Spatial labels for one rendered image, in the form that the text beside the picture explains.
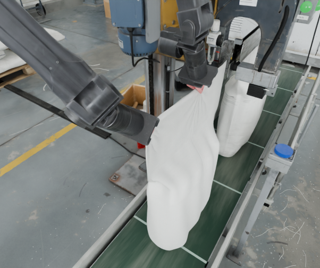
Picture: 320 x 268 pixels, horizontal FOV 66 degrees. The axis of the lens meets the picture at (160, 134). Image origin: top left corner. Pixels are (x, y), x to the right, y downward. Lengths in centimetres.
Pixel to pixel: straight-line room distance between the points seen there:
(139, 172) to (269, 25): 138
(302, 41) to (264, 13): 288
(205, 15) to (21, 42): 42
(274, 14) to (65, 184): 167
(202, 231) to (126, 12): 96
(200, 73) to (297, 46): 314
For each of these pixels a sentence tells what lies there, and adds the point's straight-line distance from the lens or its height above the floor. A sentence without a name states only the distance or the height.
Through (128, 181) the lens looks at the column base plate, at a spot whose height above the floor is 2.
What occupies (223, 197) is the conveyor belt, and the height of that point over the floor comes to 38.
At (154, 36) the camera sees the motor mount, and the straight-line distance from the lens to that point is 91.
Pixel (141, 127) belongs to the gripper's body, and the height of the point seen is 113.
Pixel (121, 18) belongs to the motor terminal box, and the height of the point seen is 124.
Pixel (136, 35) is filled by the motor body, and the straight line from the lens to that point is 93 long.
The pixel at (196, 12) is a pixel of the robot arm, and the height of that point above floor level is 132.
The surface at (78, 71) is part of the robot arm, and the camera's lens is 37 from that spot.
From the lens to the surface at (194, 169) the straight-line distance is 86.
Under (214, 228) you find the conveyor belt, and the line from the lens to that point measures 126.
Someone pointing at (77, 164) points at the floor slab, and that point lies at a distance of 209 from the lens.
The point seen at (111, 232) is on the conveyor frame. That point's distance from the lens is 122.
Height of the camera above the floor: 146
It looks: 40 degrees down
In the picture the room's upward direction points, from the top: straight up
